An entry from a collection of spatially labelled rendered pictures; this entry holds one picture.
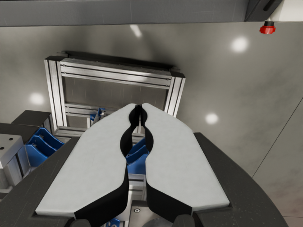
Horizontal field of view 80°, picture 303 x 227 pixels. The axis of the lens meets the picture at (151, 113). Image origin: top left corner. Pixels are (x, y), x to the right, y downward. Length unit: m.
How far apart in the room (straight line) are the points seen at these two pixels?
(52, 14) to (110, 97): 0.91
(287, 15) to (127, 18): 0.27
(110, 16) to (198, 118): 1.36
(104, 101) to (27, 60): 0.62
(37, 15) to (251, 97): 1.55
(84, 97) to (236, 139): 1.39
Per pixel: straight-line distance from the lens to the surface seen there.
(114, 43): 1.35
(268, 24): 0.60
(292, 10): 0.41
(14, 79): 1.69
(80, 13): 0.38
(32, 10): 0.41
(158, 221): 0.56
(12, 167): 0.61
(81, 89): 1.27
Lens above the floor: 1.31
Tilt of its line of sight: 59 degrees down
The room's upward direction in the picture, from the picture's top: 176 degrees clockwise
